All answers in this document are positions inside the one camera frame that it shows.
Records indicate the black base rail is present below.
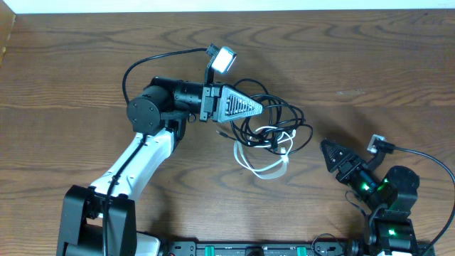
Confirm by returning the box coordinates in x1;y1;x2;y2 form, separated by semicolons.
157;240;369;256

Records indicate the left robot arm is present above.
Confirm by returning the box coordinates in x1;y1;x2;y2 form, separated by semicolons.
56;77;263;255

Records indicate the wooden side panel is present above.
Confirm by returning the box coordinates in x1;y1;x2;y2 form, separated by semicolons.
0;0;16;63

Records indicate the black USB cable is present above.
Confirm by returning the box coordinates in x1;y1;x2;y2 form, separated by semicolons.
215;78;314;156

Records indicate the left camera black cable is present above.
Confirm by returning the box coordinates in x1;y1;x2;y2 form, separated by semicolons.
101;43;220;256

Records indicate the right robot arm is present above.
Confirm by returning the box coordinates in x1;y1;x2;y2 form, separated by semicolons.
321;135;419;255

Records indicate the camera black cable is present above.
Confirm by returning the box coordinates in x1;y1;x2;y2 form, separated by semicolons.
101;43;220;256
376;140;455;256

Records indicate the white USB cable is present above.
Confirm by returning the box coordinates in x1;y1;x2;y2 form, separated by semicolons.
232;125;297;180

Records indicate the right camera black cable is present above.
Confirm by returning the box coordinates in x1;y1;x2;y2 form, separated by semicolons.
376;140;455;256

